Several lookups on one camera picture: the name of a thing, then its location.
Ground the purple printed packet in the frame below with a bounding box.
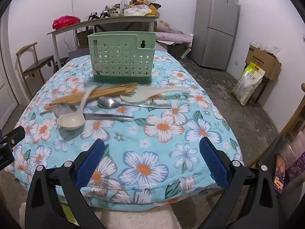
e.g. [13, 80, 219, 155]
[286, 151, 305, 184]

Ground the smartphone with lit screen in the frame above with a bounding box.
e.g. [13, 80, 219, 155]
[274, 153, 286, 195]

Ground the clear crumpled plastic sheet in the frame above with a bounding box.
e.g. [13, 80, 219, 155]
[249, 40, 280, 55]

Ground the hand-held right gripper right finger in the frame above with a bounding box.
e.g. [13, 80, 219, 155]
[199, 137, 280, 229]

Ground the small steel spoon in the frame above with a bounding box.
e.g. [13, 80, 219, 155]
[98, 96, 172, 109]

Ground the red plastic bag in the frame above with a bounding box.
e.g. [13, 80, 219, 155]
[52, 15, 80, 30]

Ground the dark bin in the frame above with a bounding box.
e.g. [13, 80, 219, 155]
[167, 45, 189, 59]

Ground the blue floral blanket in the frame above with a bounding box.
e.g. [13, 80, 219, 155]
[5, 50, 245, 207]

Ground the large steel spoon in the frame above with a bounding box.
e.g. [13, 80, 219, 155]
[54, 104, 135, 122]

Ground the wooden chair with grey seat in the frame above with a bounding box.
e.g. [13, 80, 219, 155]
[253, 83, 305, 172]

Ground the wooden chair with dark seat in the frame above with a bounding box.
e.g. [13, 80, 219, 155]
[15, 42, 56, 96]

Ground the yellow green rice bag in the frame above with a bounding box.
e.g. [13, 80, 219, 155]
[231, 62, 266, 106]

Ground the white panel door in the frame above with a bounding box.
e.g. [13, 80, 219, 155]
[0, 17, 18, 124]

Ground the silver refrigerator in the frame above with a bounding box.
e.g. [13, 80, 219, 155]
[191, 0, 241, 71]

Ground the bundle of wooden chopsticks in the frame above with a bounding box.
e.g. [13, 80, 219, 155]
[39, 83, 139, 115]

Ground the yellow plastic bag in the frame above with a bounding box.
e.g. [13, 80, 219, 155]
[149, 3, 161, 17]

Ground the small dark low box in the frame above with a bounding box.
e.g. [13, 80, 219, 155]
[54, 57, 69, 68]

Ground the large printed cardboard box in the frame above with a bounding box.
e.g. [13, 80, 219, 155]
[245, 44, 282, 81]

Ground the grey metal-legged table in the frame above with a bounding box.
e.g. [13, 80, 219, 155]
[47, 15, 156, 69]

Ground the green plastic utensil holder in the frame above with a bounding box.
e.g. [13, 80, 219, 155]
[87, 31, 156, 84]

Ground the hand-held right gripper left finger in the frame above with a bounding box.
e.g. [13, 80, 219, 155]
[25, 138, 106, 229]

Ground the clear bag with green contents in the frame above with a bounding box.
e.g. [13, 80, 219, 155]
[124, 5, 152, 17]

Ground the floral rolled mat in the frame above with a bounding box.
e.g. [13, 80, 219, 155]
[154, 19, 186, 35]

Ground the pink rolled mat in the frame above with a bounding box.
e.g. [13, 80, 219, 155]
[156, 31, 193, 45]

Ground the grey plastic wrapped box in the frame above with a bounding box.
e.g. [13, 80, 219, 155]
[68, 46, 90, 59]

